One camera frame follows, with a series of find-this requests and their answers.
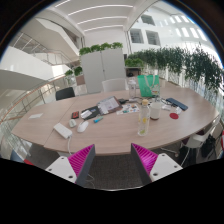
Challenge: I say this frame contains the white power strip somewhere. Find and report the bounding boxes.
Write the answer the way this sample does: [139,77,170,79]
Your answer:
[53,122,73,140]

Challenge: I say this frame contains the grey booklet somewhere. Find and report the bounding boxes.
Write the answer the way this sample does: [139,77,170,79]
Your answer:
[96,95,123,115]

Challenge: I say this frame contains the dark blue keyboard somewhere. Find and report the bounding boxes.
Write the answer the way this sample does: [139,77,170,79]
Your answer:
[165,97,189,112]

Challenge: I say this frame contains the colourful sticker sheet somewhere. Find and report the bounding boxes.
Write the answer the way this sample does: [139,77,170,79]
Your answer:
[116,102,141,116]

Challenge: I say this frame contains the clear drink bottle yellow cap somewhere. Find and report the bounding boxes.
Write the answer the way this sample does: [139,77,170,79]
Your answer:
[137,98,152,137]

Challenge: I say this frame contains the row of green plants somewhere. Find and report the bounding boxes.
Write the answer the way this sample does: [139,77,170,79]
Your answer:
[124,44,224,98]

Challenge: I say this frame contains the green tote bag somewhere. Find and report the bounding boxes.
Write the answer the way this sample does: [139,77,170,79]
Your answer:
[136,74,161,99]

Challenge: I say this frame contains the white computer mouse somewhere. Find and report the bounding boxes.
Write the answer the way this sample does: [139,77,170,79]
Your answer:
[76,120,90,134]

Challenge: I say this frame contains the white cabinet with plants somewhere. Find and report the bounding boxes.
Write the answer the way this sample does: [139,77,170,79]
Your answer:
[78,41,127,94]

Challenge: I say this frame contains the ceiling light strips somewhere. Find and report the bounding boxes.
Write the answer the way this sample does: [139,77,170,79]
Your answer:
[54,0,134,33]

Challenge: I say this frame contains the white chair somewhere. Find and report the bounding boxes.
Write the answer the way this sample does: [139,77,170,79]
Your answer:
[101,77,128,94]
[179,114,222,168]

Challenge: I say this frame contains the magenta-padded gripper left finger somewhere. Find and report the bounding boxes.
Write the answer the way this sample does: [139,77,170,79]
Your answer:
[45,143,97,188]

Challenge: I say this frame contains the black chair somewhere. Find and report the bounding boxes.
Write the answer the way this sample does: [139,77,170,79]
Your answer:
[54,86,76,101]

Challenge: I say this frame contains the clear plastic water bottle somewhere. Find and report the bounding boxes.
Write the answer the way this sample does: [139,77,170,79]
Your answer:
[128,78,138,100]

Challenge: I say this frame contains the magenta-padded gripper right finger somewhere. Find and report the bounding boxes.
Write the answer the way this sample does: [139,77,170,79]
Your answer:
[130,142,184,186]

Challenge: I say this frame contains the black notebook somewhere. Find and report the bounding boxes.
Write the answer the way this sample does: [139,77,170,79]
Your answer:
[80,105,104,121]

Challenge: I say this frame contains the white mug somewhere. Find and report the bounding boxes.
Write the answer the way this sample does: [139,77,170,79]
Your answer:
[149,101,163,121]

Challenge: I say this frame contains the white paper sheet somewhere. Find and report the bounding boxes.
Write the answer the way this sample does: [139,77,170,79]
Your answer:
[28,112,44,120]

